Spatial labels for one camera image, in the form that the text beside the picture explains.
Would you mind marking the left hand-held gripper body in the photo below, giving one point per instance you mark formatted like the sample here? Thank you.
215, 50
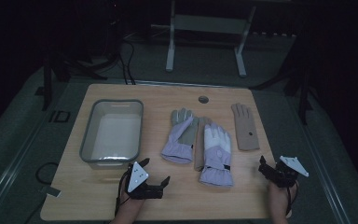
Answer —
138, 175

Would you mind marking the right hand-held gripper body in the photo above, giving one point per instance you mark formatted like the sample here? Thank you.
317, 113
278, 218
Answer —
284, 175

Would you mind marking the beige knit glove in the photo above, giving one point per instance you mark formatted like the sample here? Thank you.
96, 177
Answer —
245, 130

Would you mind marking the person's right hand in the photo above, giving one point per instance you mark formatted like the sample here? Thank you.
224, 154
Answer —
278, 196

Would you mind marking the person's left hand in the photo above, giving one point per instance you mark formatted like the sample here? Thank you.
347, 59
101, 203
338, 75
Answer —
130, 203

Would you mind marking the purple glove with grey palm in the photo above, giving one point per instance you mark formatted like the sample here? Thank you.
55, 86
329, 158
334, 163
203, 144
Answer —
177, 146

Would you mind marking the grey plastic bin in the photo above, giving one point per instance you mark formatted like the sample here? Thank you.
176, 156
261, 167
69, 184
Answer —
115, 133

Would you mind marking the purple and white glove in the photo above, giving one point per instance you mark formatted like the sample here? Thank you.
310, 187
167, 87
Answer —
216, 152

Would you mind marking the black metal stand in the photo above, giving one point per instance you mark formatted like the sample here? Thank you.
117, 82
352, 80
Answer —
303, 90

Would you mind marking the grey tape piece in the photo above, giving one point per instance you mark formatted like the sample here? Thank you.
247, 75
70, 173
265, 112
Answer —
52, 191

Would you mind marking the black tripod stand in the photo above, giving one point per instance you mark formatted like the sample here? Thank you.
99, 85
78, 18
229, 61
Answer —
74, 67

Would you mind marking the black rectangular floor bracket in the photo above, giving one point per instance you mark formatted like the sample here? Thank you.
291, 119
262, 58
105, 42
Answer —
59, 116

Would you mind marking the white metal table frame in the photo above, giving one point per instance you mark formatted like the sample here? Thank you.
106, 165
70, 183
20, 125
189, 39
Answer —
208, 24

